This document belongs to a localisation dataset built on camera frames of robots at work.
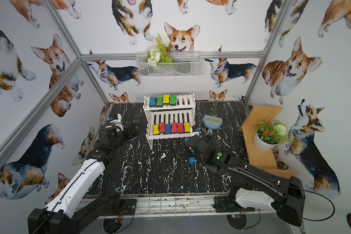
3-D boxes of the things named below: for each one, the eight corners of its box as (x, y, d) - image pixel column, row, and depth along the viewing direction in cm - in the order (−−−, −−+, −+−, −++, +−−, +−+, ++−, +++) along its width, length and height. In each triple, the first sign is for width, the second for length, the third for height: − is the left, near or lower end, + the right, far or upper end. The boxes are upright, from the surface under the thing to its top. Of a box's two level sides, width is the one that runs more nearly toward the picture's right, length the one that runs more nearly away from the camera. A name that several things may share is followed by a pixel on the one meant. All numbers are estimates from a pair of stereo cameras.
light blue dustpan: (195, 126, 109) (195, 123, 106) (209, 114, 117) (209, 110, 114) (209, 137, 103) (210, 134, 100) (223, 123, 111) (224, 120, 108)
